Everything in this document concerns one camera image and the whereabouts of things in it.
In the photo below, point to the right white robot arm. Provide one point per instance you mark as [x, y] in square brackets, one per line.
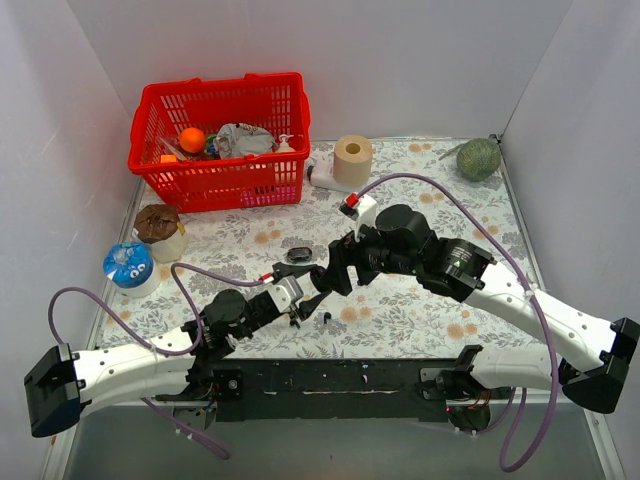
[588, 358]

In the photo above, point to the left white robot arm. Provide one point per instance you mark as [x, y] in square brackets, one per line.
[66, 385]

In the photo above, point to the brown toilet paper roll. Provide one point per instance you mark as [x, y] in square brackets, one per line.
[353, 156]

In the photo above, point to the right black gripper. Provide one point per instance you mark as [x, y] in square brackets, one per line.
[347, 262]

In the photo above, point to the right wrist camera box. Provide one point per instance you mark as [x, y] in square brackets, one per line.
[362, 210]

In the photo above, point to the green melon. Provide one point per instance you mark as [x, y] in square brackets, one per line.
[476, 159]

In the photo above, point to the orange fruit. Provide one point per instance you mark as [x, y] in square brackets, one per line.
[192, 140]

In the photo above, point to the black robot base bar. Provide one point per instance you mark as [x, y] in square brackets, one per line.
[279, 389]

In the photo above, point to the brown-lid white jar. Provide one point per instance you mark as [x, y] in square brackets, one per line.
[160, 228]

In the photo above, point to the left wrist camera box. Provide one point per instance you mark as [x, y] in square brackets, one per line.
[285, 293]

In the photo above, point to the white lotion bottle lying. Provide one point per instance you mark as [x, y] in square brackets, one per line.
[320, 174]

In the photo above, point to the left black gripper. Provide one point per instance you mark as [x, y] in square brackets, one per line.
[302, 305]

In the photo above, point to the floral patterned table mat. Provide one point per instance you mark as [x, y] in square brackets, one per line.
[393, 317]

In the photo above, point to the crumpled silver snack bag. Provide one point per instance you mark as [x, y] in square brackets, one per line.
[237, 140]

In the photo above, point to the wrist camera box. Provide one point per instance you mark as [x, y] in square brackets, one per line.
[285, 293]
[362, 210]

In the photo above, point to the red plastic shopping basket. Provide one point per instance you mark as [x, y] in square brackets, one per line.
[276, 102]

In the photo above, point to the clear plastic packet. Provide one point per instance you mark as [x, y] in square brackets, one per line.
[172, 148]

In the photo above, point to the white pump bottle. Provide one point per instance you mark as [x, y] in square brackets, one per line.
[284, 144]

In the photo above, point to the taped black earbud case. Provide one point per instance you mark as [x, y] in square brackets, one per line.
[299, 255]

